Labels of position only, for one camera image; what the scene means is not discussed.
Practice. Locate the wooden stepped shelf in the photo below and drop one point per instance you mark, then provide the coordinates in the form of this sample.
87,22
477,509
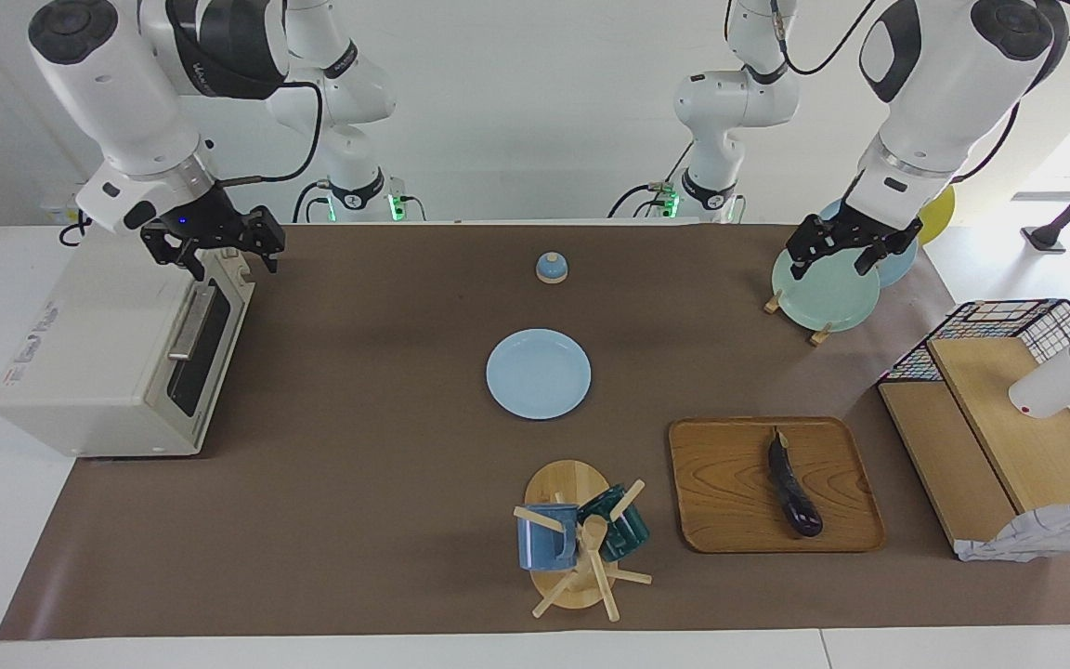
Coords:
1037,455

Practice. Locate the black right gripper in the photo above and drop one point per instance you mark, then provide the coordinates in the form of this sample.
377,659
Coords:
205,218

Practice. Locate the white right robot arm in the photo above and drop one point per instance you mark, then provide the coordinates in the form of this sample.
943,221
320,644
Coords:
108,84

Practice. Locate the brown table mat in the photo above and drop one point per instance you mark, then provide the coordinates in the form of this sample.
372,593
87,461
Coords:
358,465

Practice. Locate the white marbled cloth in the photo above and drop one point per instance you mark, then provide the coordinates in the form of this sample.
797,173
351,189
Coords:
1037,534

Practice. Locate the glass toaster oven door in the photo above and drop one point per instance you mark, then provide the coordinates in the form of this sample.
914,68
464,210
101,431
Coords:
205,362

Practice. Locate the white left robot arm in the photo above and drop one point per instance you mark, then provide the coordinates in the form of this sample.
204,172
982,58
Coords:
934,102

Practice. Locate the wooden serving tray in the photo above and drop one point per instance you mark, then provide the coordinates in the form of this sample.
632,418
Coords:
730,483

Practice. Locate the dark purple eggplant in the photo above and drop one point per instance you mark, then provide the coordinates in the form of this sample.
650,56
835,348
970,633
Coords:
790,488

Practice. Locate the pale green racked plate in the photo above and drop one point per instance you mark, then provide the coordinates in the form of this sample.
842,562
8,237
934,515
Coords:
828,297

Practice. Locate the yellow racked plate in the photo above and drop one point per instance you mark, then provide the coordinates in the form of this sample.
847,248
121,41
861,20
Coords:
939,216

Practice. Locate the white power strip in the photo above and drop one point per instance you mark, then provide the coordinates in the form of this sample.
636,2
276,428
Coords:
57,210

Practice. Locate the wooden plate rack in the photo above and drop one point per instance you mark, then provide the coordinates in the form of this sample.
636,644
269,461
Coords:
820,336

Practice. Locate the white cup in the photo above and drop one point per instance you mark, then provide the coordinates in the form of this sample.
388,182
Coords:
1055,390

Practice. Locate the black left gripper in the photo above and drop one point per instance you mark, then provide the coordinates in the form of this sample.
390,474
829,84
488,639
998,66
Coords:
869,228

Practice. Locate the wooden mug tree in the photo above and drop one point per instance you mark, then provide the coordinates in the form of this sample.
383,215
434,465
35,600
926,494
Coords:
565,483

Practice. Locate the cream toaster oven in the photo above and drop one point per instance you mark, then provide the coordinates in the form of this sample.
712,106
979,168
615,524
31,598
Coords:
89,353

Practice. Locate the dark green mug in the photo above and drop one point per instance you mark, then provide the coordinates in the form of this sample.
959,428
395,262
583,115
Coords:
628,534

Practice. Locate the blue mug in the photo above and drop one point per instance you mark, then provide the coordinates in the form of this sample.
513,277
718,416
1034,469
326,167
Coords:
544,544

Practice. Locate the light blue racked plate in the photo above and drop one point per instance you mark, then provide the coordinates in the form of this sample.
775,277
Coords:
897,269

